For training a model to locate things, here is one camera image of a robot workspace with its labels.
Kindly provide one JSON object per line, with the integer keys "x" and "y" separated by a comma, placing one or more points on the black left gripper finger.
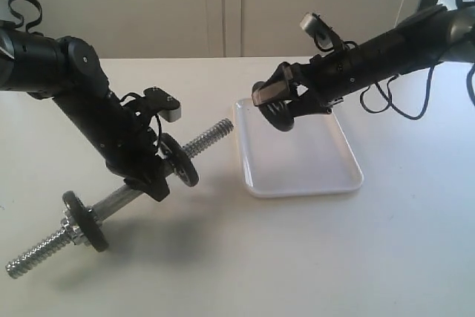
{"x": 157, "y": 189}

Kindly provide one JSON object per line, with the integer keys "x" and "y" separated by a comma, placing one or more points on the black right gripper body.
{"x": 338, "y": 74}

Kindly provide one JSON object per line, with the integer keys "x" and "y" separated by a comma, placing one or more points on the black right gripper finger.
{"x": 302, "y": 105}
{"x": 281, "y": 86}

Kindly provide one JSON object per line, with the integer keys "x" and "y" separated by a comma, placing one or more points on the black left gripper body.
{"x": 134, "y": 147}

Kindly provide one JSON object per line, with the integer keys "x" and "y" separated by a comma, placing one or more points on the black weight plate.
{"x": 274, "y": 114}
{"x": 85, "y": 219}

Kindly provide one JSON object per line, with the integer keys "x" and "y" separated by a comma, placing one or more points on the black plastic disc wheel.
{"x": 178, "y": 160}

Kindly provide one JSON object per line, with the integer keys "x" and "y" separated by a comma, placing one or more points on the chrome threaded dumbbell bar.
{"x": 110, "y": 205}

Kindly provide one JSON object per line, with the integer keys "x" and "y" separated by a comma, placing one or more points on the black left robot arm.
{"x": 69, "y": 72}

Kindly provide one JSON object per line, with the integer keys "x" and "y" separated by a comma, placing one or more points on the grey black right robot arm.
{"x": 426, "y": 38}

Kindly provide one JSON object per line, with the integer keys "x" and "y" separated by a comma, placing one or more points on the white rectangular plastic tray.
{"x": 313, "y": 158}

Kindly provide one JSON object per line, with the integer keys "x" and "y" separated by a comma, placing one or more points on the chrome spinlock collar nut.
{"x": 74, "y": 232}

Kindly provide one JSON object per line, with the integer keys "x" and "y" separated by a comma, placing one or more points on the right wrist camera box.
{"x": 317, "y": 30}

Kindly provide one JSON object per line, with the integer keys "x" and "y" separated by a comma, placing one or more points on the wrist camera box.
{"x": 165, "y": 103}
{"x": 317, "y": 30}

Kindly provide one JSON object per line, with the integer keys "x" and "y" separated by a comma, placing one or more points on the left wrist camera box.
{"x": 165, "y": 103}

